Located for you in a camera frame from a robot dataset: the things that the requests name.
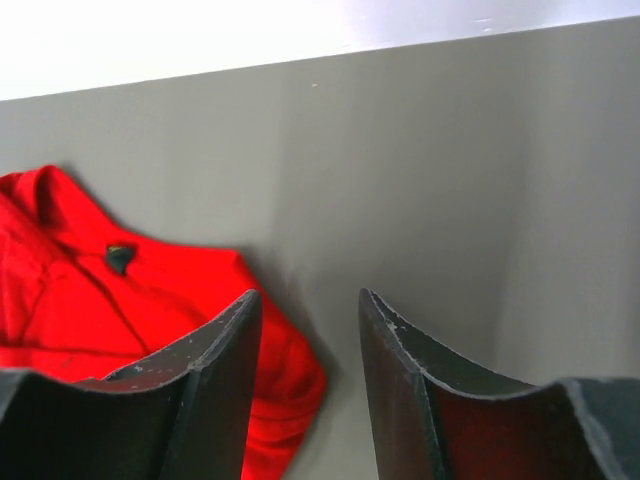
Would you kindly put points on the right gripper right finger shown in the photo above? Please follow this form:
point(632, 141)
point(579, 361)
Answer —
point(435, 414)

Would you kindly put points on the red t shirt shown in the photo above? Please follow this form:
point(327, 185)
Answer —
point(81, 297)

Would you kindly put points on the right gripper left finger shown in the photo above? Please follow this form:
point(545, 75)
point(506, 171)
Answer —
point(183, 411)

